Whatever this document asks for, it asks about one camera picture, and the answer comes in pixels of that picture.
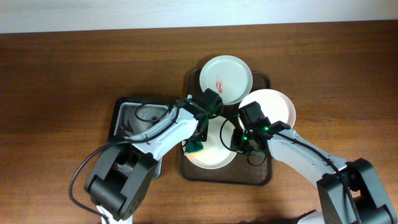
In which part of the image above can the brown plastic serving tray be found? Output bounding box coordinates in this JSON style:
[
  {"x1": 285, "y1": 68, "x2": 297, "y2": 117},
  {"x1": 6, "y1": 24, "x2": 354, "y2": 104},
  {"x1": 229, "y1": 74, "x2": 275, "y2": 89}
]
[{"x1": 179, "y1": 68, "x2": 274, "y2": 187}]

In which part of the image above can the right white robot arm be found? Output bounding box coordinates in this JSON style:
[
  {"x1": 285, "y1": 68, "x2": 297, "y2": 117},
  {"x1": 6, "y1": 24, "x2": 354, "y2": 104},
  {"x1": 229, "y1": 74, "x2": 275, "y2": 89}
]
[{"x1": 231, "y1": 121, "x2": 397, "y2": 223}]

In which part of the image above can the light green dirty plate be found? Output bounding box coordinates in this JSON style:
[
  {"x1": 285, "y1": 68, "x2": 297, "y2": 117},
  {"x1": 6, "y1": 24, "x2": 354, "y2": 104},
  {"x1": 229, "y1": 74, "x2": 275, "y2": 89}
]
[{"x1": 199, "y1": 55, "x2": 253, "y2": 105}]

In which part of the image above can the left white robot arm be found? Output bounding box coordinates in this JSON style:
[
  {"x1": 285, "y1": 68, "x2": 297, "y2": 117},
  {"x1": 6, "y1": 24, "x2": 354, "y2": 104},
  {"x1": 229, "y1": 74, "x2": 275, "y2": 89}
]
[{"x1": 84, "y1": 99, "x2": 221, "y2": 223}]

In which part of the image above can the yellow green sponge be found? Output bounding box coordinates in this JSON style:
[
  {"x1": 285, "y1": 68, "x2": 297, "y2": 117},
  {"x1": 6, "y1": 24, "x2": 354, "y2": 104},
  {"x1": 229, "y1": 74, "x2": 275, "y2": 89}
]
[{"x1": 184, "y1": 141, "x2": 204, "y2": 155}]

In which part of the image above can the small black metal tray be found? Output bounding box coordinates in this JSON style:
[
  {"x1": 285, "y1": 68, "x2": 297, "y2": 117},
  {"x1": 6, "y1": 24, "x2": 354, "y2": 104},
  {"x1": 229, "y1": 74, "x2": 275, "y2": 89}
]
[{"x1": 107, "y1": 96, "x2": 175, "y2": 180}]

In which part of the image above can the pink plate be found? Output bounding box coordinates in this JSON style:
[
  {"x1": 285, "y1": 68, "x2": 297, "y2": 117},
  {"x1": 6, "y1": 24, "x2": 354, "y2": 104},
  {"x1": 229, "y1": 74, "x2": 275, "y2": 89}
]
[{"x1": 238, "y1": 89, "x2": 297, "y2": 128}]

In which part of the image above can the cream white plate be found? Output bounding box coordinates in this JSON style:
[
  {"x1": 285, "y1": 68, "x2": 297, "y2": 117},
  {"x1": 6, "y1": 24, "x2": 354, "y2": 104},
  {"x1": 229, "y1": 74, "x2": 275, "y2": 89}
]
[{"x1": 183, "y1": 116, "x2": 236, "y2": 169}]

